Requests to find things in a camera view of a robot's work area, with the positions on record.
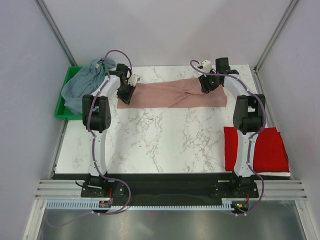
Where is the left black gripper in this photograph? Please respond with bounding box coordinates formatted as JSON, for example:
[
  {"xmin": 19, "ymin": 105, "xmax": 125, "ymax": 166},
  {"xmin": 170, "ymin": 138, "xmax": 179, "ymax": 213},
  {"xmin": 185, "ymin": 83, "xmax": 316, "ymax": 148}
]
[{"xmin": 117, "ymin": 82, "xmax": 137, "ymax": 105}]

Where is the pink t shirt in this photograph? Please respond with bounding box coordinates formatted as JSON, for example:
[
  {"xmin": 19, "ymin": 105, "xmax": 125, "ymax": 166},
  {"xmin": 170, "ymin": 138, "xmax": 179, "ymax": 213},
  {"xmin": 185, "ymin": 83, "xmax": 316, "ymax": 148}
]
[{"xmin": 117, "ymin": 78, "xmax": 228, "ymax": 109}]

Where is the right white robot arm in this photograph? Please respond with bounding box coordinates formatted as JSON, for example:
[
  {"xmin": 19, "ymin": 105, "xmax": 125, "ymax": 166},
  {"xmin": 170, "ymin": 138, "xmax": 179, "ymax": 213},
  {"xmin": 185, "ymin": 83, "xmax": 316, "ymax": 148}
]
[{"xmin": 195, "ymin": 57, "xmax": 266, "ymax": 198}]

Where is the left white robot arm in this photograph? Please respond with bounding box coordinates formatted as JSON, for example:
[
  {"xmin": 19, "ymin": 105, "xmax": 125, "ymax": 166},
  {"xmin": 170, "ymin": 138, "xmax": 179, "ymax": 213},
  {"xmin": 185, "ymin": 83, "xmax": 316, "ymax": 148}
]
[{"xmin": 81, "ymin": 63, "xmax": 139, "ymax": 198}]

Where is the grey-blue t shirt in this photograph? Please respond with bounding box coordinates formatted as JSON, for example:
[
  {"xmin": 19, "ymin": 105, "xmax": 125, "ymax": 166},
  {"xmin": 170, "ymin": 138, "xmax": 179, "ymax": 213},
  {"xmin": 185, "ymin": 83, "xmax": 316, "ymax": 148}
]
[{"xmin": 61, "ymin": 58, "xmax": 105, "ymax": 115}]

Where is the green plastic bin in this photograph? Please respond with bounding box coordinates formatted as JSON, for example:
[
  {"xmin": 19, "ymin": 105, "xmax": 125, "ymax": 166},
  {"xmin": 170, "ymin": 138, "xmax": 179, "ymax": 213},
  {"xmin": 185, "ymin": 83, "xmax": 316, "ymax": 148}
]
[{"xmin": 53, "ymin": 65, "xmax": 109, "ymax": 122}]

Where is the folded red t shirt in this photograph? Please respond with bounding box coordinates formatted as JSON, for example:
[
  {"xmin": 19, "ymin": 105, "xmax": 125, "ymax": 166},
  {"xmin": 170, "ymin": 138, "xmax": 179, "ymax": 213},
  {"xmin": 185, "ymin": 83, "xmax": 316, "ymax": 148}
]
[{"xmin": 223, "ymin": 126, "xmax": 290, "ymax": 173}]

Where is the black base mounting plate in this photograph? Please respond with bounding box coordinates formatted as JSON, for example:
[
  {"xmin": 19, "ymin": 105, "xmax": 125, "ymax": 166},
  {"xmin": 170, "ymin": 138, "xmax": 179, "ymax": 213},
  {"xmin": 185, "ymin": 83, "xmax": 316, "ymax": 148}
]
[{"xmin": 79, "ymin": 172, "xmax": 258, "ymax": 208}]

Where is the folded white t shirt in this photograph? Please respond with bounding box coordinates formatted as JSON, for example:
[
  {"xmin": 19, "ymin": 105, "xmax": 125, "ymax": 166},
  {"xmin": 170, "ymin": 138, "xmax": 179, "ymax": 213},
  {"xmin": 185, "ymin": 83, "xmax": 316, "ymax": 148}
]
[{"xmin": 258, "ymin": 172, "xmax": 291, "ymax": 177}]

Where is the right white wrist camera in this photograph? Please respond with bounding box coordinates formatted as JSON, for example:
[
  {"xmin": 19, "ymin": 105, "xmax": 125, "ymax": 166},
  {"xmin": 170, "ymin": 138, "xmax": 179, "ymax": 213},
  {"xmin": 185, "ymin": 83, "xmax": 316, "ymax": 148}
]
[{"xmin": 197, "ymin": 60, "xmax": 213, "ymax": 73}]

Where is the right aluminium corner post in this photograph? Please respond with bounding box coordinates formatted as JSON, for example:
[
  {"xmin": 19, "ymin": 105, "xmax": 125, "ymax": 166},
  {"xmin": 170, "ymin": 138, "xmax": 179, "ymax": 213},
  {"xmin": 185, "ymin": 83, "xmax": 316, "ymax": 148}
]
[{"xmin": 253, "ymin": 0, "xmax": 300, "ymax": 74}]

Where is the aluminium corner post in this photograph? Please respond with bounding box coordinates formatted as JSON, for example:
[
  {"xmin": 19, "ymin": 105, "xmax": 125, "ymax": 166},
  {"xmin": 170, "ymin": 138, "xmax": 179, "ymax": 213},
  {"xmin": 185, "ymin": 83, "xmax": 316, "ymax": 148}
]
[
  {"xmin": 34, "ymin": 0, "xmax": 78, "ymax": 66},
  {"xmin": 253, "ymin": 0, "xmax": 300, "ymax": 74}
]

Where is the left white cable duct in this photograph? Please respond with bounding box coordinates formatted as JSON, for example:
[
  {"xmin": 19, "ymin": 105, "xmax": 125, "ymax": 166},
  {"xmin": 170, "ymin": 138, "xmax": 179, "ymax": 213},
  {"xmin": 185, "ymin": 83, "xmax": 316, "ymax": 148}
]
[{"xmin": 45, "ymin": 199, "xmax": 113, "ymax": 210}]

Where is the white cable duct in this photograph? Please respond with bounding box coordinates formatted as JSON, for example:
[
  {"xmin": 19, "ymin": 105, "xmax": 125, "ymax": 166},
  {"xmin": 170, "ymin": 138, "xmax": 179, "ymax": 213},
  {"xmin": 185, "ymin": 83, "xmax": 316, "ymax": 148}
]
[
  {"xmin": 45, "ymin": 199, "xmax": 113, "ymax": 210},
  {"xmin": 124, "ymin": 198, "xmax": 234, "ymax": 211}
]

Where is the right white cable duct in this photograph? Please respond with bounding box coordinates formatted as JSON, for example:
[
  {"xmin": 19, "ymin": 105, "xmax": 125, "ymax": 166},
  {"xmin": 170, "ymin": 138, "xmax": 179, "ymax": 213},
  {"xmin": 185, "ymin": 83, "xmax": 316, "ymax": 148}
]
[{"xmin": 124, "ymin": 198, "xmax": 234, "ymax": 211}]

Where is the left aluminium corner post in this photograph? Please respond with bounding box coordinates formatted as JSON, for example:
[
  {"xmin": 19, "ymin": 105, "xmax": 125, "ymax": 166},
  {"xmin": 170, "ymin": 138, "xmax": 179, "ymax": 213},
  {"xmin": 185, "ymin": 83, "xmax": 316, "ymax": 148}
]
[{"xmin": 34, "ymin": 0, "xmax": 78, "ymax": 66}]

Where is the aluminium rail frame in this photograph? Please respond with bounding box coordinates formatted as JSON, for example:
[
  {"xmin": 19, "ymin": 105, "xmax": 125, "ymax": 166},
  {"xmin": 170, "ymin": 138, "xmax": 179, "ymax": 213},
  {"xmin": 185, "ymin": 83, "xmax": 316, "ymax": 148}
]
[{"xmin": 23, "ymin": 174, "xmax": 307, "ymax": 240}]

